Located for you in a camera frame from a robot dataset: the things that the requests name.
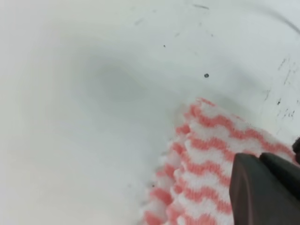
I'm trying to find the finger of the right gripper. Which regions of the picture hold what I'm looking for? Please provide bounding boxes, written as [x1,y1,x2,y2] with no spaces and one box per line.
[292,137,300,162]

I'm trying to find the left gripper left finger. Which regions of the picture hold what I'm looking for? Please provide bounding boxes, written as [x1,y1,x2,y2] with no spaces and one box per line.
[229,153,300,225]

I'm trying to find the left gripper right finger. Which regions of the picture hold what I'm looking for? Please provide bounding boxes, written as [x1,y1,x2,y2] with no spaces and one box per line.
[259,153,300,199]

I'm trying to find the pink white wavy-striped towel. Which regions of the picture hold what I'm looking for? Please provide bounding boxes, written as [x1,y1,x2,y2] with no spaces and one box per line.
[142,98,295,225]

